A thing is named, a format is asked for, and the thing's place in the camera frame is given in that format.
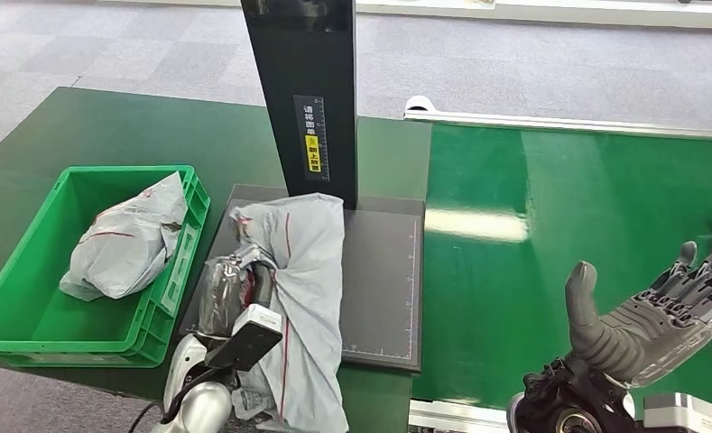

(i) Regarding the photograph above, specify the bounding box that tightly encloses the black inbound scanner machine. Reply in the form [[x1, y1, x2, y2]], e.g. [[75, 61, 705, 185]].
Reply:
[[179, 0, 425, 373]]

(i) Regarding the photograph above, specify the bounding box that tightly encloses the green conveyor belt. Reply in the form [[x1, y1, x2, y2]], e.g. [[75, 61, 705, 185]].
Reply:
[[411, 122, 712, 413]]

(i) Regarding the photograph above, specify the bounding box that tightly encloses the short aluminium conveyor rail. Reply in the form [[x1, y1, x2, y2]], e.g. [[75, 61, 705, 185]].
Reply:
[[408, 399, 513, 433]]

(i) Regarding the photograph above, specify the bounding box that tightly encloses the green plastic crate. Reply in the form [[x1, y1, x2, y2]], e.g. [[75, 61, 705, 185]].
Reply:
[[0, 165, 211, 369]]

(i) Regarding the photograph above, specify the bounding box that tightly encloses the white low platform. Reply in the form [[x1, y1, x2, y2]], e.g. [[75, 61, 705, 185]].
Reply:
[[355, 0, 712, 31]]

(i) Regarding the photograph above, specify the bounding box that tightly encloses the black yellow label sticker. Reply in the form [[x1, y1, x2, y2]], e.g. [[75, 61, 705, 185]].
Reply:
[[291, 94, 331, 183]]

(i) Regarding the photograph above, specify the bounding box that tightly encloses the white conveyor end cap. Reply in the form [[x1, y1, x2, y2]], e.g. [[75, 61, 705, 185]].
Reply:
[[404, 95, 436, 115]]

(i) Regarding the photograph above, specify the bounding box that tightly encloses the long aluminium conveyor rail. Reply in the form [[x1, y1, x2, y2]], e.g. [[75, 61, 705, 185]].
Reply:
[[402, 109, 712, 141]]

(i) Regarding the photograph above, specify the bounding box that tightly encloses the crumpled grey mailer package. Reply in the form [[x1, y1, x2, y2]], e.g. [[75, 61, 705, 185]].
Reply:
[[58, 171, 188, 302]]

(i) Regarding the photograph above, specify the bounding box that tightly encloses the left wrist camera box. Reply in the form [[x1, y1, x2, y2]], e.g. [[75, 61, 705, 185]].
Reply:
[[204, 304, 284, 373]]

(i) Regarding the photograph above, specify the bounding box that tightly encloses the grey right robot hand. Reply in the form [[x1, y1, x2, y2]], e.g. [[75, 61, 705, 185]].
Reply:
[[563, 236, 712, 389]]

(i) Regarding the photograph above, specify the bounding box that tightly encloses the white mailer package red print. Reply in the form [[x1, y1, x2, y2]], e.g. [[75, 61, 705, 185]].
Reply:
[[228, 192, 351, 433]]

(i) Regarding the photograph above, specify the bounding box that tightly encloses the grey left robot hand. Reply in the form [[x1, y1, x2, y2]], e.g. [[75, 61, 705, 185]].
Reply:
[[195, 253, 277, 339]]

